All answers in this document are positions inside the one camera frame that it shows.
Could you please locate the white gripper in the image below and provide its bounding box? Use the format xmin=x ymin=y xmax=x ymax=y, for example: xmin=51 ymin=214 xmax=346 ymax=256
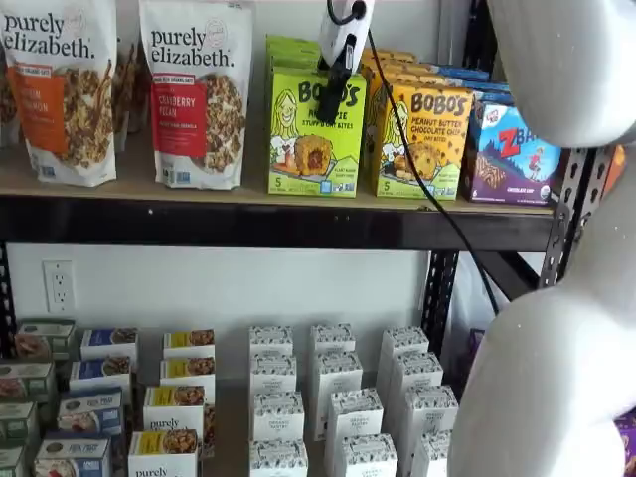
xmin=317 ymin=0 xmax=375 ymax=118

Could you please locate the green Bobo's apple pie box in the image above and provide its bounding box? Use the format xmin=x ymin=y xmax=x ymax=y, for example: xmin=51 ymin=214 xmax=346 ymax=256
xmin=265 ymin=34 xmax=322 ymax=59
xmin=268 ymin=52 xmax=325 ymax=72
xmin=269 ymin=67 xmax=368 ymax=197

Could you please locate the orange Bobo's peanut butter box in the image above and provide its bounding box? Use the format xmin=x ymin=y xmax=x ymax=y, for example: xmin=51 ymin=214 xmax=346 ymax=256
xmin=373 ymin=81 xmax=475 ymax=202
xmin=363 ymin=61 xmax=448 ymax=88
xmin=360 ymin=48 xmax=418 ymax=66

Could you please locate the blue Zbar box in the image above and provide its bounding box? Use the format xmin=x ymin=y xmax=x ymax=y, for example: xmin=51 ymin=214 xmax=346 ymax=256
xmin=460 ymin=98 xmax=565 ymax=205
xmin=466 ymin=81 xmax=514 ymax=106
xmin=436 ymin=64 xmax=491 ymax=83

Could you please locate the white floral print box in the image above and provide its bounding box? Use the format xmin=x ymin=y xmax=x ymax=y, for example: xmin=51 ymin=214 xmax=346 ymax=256
xmin=411 ymin=429 xmax=454 ymax=477
xmin=248 ymin=438 xmax=310 ymax=477
xmin=252 ymin=391 xmax=306 ymax=443
xmin=340 ymin=433 xmax=399 ymax=477
xmin=325 ymin=388 xmax=386 ymax=448
xmin=310 ymin=323 xmax=357 ymax=356
xmin=247 ymin=325 xmax=295 ymax=359
xmin=390 ymin=351 xmax=445 ymax=423
xmin=249 ymin=353 xmax=298 ymax=397
xmin=380 ymin=325 xmax=430 ymax=394
xmin=312 ymin=350 xmax=365 ymax=429
xmin=401 ymin=385 xmax=460 ymax=448

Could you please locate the yellow white granola box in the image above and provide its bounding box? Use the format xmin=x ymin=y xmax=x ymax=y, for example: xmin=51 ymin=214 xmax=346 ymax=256
xmin=142 ymin=385 xmax=207 ymax=434
xmin=127 ymin=429 xmax=200 ymax=477
xmin=159 ymin=356 xmax=217 ymax=395
xmin=162 ymin=328 xmax=217 ymax=360

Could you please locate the blue white food box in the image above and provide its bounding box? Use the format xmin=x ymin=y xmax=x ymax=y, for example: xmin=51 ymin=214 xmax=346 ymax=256
xmin=69 ymin=355 xmax=133 ymax=395
xmin=79 ymin=327 xmax=140 ymax=367
xmin=56 ymin=387 xmax=125 ymax=439
xmin=33 ymin=436 xmax=113 ymax=477

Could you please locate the green white food box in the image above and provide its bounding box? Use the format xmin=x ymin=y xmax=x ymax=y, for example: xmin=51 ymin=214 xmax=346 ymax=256
xmin=0 ymin=445 xmax=27 ymax=477
xmin=0 ymin=401 xmax=41 ymax=448
xmin=0 ymin=361 xmax=59 ymax=404
xmin=14 ymin=319 xmax=77 ymax=360

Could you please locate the red label granola bag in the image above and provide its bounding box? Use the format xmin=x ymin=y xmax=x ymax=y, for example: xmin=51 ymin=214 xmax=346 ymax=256
xmin=138 ymin=0 xmax=250 ymax=192

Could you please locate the black metal shelving unit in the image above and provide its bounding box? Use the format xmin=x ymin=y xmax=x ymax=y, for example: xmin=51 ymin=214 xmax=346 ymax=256
xmin=0 ymin=0 xmax=620 ymax=477

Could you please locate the white plastic bag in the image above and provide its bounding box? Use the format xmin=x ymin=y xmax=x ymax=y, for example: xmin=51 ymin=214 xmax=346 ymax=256
xmin=448 ymin=251 xmax=499 ymax=398

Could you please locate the orange package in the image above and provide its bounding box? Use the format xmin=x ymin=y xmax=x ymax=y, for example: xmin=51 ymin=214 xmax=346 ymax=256
xmin=602 ymin=143 xmax=628 ymax=201

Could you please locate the purple package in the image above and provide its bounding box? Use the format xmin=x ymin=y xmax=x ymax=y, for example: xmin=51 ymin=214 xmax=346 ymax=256
xmin=613 ymin=414 xmax=636 ymax=477

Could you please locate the black cable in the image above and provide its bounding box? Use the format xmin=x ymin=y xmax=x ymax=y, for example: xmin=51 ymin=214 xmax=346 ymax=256
xmin=326 ymin=0 xmax=500 ymax=315

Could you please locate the white wall outlet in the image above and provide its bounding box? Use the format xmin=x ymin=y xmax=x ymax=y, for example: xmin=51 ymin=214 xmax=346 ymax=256
xmin=43 ymin=260 xmax=77 ymax=313

